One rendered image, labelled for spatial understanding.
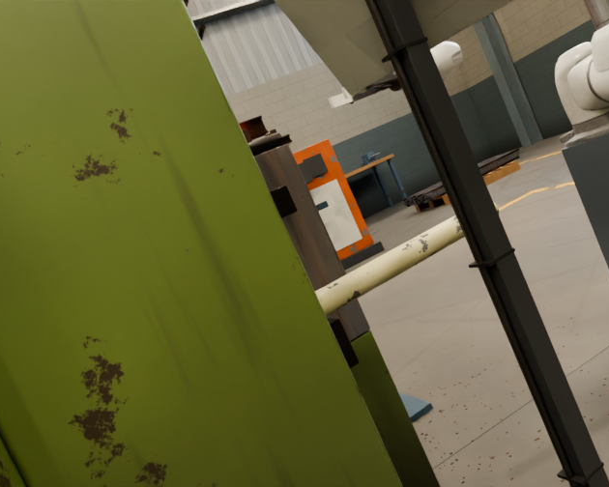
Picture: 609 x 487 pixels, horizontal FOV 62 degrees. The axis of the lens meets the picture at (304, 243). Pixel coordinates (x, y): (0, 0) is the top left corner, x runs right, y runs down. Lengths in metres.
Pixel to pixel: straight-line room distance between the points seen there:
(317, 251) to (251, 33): 8.89
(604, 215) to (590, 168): 0.16
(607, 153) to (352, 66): 1.07
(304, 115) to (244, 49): 1.57
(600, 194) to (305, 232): 1.05
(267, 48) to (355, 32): 8.97
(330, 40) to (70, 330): 0.58
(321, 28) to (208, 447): 0.65
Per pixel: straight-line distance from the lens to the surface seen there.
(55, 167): 0.72
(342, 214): 5.04
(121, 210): 0.71
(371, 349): 1.15
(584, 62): 1.77
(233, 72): 9.50
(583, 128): 1.81
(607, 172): 1.80
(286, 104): 9.54
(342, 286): 0.85
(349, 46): 0.87
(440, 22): 0.83
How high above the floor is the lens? 0.79
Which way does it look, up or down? 4 degrees down
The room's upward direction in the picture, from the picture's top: 24 degrees counter-clockwise
